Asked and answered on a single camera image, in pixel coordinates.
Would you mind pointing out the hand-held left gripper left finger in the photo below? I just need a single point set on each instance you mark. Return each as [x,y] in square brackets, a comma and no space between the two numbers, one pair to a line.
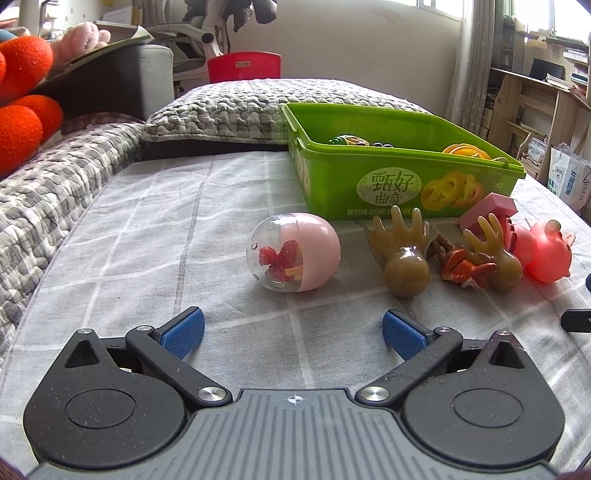
[184,333]

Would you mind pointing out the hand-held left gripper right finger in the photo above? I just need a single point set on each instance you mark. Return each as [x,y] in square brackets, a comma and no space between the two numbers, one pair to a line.
[401,339]

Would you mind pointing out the pink clear capsule egg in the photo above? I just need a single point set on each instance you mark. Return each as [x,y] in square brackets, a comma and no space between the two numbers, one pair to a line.
[314,249]

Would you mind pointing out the green plastic box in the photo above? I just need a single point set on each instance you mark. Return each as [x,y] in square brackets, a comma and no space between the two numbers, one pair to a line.
[332,184]

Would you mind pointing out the orange plastic funnel toy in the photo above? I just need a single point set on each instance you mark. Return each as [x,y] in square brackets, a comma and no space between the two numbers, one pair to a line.
[464,151]

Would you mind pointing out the purple toy grapes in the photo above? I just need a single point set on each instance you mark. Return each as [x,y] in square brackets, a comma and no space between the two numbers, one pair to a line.
[381,145]

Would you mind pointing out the yellow toy corn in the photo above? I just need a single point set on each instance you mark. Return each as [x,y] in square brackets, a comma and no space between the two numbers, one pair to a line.
[346,140]

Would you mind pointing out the pink rubber pig toy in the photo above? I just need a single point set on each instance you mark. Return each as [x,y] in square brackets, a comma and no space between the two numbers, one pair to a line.
[549,258]

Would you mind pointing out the brown orange toy figure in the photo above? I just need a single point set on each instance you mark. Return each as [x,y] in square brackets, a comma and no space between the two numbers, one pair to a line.
[457,265]

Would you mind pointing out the grey checked cloth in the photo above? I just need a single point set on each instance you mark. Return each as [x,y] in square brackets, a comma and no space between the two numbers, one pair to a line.
[184,230]

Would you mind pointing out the white printed paper bag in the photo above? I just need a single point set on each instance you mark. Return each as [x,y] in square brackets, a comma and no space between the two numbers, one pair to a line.
[570,175]

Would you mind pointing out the pink block toy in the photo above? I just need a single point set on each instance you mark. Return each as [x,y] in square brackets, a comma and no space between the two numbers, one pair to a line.
[494,205]

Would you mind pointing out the wooden shelf unit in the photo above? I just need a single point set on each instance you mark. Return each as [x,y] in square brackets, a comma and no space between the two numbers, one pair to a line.
[545,97]

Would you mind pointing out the grey quilted cushion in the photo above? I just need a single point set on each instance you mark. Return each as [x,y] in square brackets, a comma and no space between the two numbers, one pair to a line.
[231,106]

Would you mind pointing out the pale curtain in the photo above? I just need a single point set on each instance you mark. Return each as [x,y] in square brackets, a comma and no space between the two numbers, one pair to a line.
[475,69]

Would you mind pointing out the grey fabric armrest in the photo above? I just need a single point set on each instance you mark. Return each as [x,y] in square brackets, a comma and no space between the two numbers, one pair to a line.
[138,83]

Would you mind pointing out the orange plush cushion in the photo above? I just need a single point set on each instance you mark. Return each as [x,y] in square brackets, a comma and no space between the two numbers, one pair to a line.
[23,129]

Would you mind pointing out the red chair back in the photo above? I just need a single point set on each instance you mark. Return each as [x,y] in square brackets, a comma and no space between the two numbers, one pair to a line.
[244,69]

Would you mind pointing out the window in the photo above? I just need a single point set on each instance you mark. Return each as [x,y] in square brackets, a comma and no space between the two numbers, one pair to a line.
[531,11]

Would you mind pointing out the white office chair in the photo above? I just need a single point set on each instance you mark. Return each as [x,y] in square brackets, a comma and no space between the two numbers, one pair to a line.
[198,34]

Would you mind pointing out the open book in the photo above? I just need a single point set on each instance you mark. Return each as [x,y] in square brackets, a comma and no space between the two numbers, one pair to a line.
[115,41]

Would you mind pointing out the pink plush toy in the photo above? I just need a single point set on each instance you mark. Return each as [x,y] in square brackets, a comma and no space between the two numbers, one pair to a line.
[78,41]

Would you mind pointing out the blue plush toy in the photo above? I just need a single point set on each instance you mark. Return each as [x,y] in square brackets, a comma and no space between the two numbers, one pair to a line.
[11,36]

